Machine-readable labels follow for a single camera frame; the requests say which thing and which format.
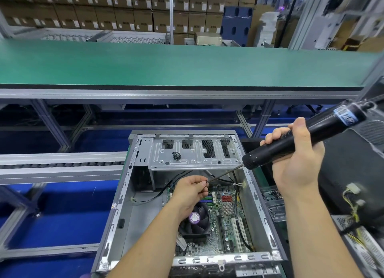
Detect green motherboard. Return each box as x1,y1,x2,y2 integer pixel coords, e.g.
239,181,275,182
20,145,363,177
165,182,256,258

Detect grey metal computer case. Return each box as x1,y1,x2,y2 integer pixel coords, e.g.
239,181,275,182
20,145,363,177
90,131,289,278

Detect person's left hand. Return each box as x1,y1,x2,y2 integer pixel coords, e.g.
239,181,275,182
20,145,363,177
169,174,210,222

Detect green conveyor belt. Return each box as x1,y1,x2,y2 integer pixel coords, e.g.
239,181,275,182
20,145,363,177
0,41,384,91

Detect grey flat metal rail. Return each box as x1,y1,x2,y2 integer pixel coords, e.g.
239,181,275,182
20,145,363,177
0,152,128,186

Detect stack of cardboard boxes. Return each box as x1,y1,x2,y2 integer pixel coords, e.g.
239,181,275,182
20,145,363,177
0,0,259,44

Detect clear plastic screw tray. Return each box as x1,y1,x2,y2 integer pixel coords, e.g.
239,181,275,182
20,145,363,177
261,188,289,223

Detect person's right hand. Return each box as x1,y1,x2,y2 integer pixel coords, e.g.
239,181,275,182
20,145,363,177
259,116,326,198

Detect grey power supply unit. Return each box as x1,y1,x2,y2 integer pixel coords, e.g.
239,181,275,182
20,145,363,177
331,214,384,278

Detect person's left forearm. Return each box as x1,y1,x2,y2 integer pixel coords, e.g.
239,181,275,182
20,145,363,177
108,212,193,278

